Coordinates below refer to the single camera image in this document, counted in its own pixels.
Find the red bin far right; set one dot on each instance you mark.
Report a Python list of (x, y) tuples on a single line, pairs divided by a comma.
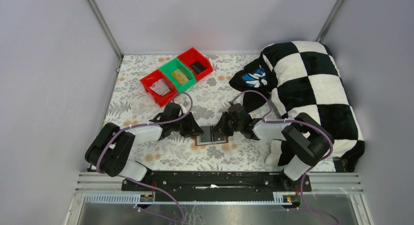
[(192, 55)]

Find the green bin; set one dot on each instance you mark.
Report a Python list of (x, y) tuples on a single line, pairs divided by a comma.
[(171, 66)]

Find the silver card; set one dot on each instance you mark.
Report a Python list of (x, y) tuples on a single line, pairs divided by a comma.
[(160, 87)]

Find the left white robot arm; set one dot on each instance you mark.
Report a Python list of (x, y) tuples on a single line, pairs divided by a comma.
[(110, 151)]

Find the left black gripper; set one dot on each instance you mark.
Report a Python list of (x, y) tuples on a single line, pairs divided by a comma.
[(188, 128)]

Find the black cap with blue logo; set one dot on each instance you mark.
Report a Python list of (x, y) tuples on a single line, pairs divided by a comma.
[(254, 79)]

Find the red bin near left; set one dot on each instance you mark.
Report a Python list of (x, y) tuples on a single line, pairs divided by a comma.
[(149, 79)]

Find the black item in red bin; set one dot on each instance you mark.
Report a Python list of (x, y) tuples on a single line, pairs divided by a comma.
[(197, 68)]

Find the red bin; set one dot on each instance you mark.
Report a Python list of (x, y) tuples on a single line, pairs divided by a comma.
[(149, 79), (192, 55)]

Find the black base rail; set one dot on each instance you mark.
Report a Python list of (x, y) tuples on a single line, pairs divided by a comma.
[(214, 186)]

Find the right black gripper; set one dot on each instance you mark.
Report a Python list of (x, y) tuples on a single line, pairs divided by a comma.
[(227, 124)]

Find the aluminium frame rails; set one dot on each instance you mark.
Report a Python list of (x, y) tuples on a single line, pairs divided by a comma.
[(321, 183)]

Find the floral table cloth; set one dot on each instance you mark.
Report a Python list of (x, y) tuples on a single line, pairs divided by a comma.
[(131, 104)]

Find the brown leather card holder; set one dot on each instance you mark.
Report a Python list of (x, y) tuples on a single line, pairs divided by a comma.
[(209, 137)]

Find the yellow card in green bin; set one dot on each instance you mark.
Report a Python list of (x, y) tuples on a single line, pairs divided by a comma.
[(180, 77)]

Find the checkered black white pillow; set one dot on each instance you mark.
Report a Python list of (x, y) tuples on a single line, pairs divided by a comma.
[(303, 78)]

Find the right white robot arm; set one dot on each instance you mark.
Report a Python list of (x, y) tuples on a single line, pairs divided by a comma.
[(308, 140)]

